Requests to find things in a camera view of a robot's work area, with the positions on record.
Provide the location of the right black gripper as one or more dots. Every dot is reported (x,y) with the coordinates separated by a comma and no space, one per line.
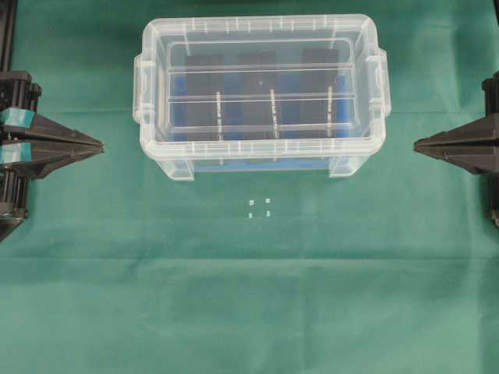
(473,146)

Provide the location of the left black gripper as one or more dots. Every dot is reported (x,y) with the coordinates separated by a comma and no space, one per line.
(20,162)

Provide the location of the clear plastic box lid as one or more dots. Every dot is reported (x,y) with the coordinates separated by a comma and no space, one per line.
(260,83)

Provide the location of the clear plastic storage box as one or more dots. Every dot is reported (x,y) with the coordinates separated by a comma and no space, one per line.
(257,163)

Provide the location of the right black carton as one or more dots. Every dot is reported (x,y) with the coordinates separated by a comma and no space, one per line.
(318,83)

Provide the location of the black carton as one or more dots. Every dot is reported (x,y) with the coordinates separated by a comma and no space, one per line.
(318,83)
(202,88)
(258,87)

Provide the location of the left black carton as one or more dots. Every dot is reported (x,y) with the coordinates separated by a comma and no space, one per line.
(202,88)

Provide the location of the blue foam insert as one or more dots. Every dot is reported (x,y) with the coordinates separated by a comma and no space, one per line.
(287,98)

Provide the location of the middle black carton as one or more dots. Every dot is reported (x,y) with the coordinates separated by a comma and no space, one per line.
(258,87)

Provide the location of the black frame post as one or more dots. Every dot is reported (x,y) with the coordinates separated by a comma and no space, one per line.
(7,24)

